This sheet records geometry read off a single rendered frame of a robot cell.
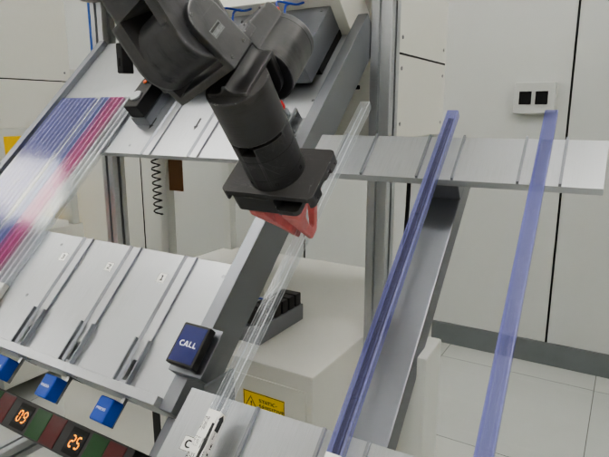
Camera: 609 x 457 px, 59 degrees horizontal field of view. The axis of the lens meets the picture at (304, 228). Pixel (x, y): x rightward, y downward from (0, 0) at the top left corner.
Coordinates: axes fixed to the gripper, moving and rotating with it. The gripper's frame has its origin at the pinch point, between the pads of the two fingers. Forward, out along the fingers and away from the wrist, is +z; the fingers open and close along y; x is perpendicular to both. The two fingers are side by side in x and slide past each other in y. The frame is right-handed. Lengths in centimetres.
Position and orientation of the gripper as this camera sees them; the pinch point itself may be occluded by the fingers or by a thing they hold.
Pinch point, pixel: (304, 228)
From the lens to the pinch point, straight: 59.3
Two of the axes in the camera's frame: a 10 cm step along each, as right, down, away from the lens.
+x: -3.7, 7.7, -5.2
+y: -8.8, -1.2, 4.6
